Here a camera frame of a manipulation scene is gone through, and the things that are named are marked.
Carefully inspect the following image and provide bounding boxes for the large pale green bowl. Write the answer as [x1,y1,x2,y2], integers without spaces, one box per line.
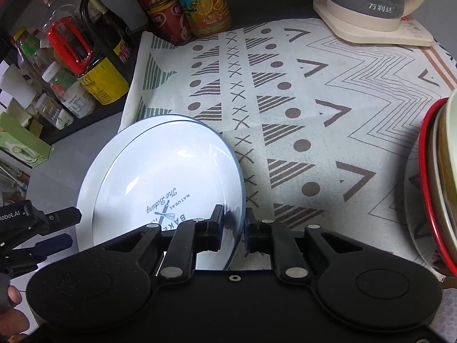
[426,103,457,258]

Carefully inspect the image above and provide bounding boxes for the white plate script print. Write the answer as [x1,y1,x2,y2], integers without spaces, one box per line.
[76,114,224,254]

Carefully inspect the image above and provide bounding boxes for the black metal rack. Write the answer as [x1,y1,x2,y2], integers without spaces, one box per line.
[0,0,143,145]

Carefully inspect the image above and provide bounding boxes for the small pale green bowl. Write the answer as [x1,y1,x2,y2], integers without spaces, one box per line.
[437,87,457,201]

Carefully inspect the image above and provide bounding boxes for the orange juice bottle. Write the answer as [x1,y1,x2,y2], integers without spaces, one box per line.
[165,0,232,38]

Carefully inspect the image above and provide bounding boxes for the clear bottle red handle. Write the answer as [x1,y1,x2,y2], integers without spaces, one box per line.
[39,0,94,76]

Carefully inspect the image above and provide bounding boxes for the person's left hand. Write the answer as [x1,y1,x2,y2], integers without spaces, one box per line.
[0,285,32,336]

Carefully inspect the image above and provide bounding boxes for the cream kettle base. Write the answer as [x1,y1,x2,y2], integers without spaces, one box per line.
[313,0,435,48]

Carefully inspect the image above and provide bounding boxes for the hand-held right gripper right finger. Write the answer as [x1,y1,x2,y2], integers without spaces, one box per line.
[246,207,365,281]

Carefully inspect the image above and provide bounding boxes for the patterned tablecloth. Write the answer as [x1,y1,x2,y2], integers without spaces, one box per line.
[119,18,457,277]

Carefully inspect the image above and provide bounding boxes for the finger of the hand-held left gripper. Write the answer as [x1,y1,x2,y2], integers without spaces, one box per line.
[11,233,74,262]
[34,206,82,234]

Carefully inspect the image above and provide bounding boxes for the clear bottle yellow cap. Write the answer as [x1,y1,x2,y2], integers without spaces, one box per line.
[12,26,49,81]

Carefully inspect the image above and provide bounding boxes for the white jar green label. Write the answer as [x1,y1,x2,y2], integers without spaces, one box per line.
[42,61,98,119]

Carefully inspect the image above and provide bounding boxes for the dark sauce bottle yellow label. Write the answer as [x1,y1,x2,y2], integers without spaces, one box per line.
[77,0,131,106]

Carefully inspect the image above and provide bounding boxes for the small clear jar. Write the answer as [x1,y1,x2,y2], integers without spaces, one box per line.
[33,93,75,130]

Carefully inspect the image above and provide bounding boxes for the white plate crossed utensils print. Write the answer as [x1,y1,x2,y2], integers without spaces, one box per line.
[92,118,247,270]

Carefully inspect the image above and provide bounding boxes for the red plate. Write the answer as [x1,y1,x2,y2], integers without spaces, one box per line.
[418,98,457,276]

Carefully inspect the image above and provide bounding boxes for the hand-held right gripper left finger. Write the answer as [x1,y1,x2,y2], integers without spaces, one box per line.
[103,204,226,281]

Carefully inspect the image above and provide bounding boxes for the green cardboard box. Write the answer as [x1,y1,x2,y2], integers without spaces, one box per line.
[0,111,53,169]

